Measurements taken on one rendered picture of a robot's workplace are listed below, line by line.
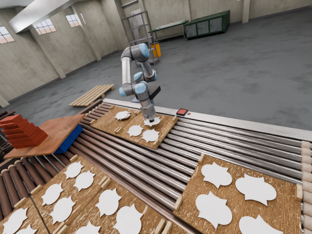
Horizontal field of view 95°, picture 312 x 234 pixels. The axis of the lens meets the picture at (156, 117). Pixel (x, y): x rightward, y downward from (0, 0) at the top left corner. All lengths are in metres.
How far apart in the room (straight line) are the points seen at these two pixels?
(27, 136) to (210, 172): 1.35
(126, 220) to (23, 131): 1.06
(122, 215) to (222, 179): 0.50
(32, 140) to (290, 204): 1.62
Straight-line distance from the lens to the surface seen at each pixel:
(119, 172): 0.99
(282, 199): 0.82
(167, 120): 1.18
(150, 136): 1.07
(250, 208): 0.77
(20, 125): 1.50
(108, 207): 0.87
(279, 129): 1.13
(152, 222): 0.77
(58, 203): 1.09
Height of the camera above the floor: 1.64
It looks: 34 degrees down
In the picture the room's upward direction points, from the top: 18 degrees counter-clockwise
